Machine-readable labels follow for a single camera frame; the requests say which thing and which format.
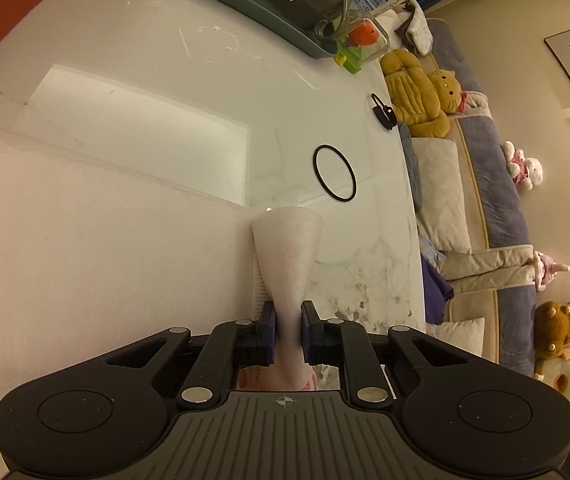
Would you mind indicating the white red-printed shopping bag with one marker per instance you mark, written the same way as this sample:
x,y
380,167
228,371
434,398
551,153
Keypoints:
x,y
90,260

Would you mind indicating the beige cushion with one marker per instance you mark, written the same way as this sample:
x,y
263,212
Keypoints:
x,y
440,195
460,335

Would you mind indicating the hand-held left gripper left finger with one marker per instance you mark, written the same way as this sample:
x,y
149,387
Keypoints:
x,y
267,335

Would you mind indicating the white quilted cloth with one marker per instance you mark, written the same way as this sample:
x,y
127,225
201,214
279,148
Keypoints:
x,y
420,30

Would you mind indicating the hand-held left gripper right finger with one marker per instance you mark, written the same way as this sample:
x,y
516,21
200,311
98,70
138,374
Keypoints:
x,y
309,335

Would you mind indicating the yellow muscular cat plush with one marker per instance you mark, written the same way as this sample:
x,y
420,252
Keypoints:
x,y
415,95

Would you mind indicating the brown bear plush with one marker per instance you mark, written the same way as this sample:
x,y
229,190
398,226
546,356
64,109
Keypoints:
x,y
555,325

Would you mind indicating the grey glass pitcher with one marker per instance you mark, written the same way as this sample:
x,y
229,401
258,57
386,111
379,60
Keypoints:
x,y
305,5

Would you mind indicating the purple cloth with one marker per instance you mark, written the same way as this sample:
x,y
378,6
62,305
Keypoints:
x,y
435,290

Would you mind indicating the grey clothing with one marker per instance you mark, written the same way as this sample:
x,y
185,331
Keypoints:
x,y
412,170

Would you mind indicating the grey sofa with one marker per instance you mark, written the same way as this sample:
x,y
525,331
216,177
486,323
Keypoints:
x,y
500,200

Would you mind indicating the green tray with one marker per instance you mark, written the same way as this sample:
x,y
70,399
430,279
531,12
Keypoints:
x,y
285,25

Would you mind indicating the toast plush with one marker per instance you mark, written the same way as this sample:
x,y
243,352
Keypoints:
x,y
565,375

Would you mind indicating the black rubber band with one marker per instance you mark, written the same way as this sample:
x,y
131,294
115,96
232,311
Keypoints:
x,y
314,162

